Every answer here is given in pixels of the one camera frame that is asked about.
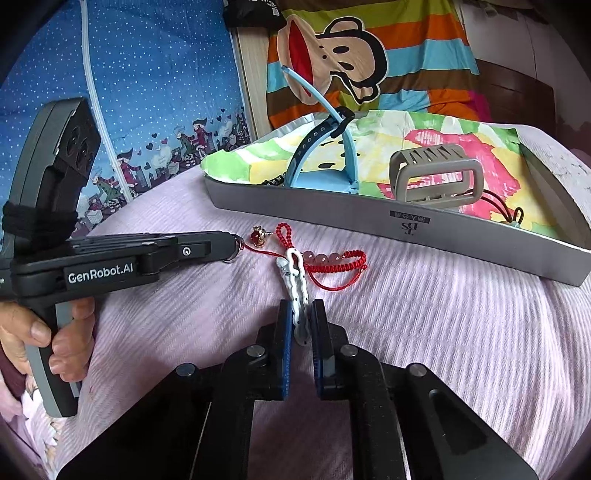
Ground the white chain hair clip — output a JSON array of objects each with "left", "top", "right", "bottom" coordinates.
[{"left": 276, "top": 247, "right": 311, "bottom": 347}]

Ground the red braided bead bracelet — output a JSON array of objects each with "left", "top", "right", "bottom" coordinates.
[{"left": 241, "top": 222, "right": 370, "bottom": 292}]

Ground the silver ring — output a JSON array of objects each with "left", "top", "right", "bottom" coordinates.
[{"left": 221, "top": 234, "right": 246, "bottom": 265}]

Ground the light blue smart watch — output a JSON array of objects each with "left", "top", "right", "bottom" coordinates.
[{"left": 264, "top": 64, "right": 362, "bottom": 195}]

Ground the person's left hand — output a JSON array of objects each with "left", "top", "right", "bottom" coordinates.
[{"left": 0, "top": 297, "right": 98, "bottom": 384}]

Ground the lavender ribbed bedspread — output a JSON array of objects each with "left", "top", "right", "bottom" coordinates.
[{"left": 18, "top": 124, "right": 591, "bottom": 480}]

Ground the blue starry cartoon curtain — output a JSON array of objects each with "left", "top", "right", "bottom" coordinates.
[{"left": 1, "top": 1, "right": 250, "bottom": 234}]

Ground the colourful painted paper liner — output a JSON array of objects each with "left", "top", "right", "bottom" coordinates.
[{"left": 200, "top": 109, "right": 562, "bottom": 240}]

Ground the grey cardboard box tray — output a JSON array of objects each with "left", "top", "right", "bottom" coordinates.
[{"left": 201, "top": 110, "right": 590, "bottom": 285}]

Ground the striped monkey blanket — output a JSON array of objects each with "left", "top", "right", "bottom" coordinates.
[{"left": 266, "top": 0, "right": 491, "bottom": 128}]

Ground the dark wooden cabinet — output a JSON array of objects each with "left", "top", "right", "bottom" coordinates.
[{"left": 477, "top": 60, "right": 557, "bottom": 137}]

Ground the black hanging bag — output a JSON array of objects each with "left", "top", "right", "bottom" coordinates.
[{"left": 222, "top": 0, "right": 287, "bottom": 31}]

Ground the wooden headboard post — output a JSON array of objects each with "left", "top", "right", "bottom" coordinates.
[{"left": 229, "top": 27, "right": 273, "bottom": 140}]

